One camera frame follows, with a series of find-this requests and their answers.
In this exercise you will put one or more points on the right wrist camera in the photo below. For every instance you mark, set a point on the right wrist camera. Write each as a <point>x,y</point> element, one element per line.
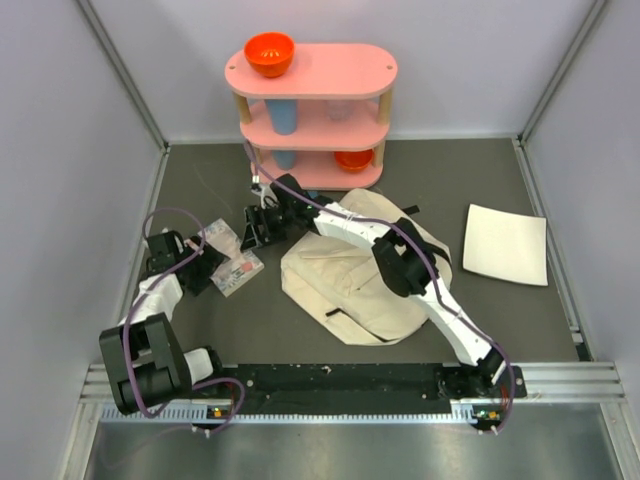
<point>263,191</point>

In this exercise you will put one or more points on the blue cup middle shelf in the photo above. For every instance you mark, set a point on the blue cup middle shelf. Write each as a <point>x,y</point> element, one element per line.
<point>283,115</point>

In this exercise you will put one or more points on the blue cup bottom shelf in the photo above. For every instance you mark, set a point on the blue cup bottom shelf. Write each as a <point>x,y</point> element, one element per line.
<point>284,159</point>

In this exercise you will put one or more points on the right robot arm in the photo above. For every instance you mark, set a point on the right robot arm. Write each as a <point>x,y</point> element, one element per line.
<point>406,262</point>

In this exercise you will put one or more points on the orange bowl on shelf top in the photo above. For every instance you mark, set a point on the orange bowl on shelf top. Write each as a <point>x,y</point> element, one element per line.
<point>270,54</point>

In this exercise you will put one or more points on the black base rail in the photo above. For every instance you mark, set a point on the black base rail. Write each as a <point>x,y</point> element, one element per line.
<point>434,380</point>

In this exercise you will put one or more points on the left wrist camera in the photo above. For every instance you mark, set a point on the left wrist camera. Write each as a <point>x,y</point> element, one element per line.
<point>194,245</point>

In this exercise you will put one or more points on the grey cable duct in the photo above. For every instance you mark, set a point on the grey cable duct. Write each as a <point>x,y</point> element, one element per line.
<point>205,413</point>

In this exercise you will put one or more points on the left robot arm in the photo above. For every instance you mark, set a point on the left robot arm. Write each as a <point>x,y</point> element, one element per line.
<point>144,361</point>

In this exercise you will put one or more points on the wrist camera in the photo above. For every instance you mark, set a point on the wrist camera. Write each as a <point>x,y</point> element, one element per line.
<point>194,245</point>
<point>263,191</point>

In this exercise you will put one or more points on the orange bowl bottom shelf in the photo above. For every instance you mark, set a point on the orange bowl bottom shelf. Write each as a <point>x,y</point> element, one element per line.
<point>354,161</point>

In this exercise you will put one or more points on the white square board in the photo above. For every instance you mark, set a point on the white square board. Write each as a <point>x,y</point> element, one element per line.
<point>506,246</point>

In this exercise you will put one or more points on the pink three-tier shelf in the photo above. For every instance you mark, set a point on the pink three-tier shelf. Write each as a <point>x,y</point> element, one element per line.
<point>361,73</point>

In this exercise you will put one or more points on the blue cup shelf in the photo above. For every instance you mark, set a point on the blue cup shelf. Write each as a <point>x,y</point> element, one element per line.
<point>284,159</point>
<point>283,115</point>

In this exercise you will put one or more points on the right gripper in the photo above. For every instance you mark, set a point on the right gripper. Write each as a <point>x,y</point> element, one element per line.
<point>253,238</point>

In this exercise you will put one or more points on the cream canvas backpack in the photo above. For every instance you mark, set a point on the cream canvas backpack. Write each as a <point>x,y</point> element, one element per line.
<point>340,287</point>

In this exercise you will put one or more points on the clear glass cup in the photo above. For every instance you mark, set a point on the clear glass cup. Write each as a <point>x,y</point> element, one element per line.
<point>338,110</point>

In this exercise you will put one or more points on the floral cover book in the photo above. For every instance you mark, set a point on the floral cover book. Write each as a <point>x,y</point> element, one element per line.
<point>240,267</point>

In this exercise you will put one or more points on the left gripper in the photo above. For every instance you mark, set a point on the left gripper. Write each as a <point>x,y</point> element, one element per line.
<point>210,262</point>

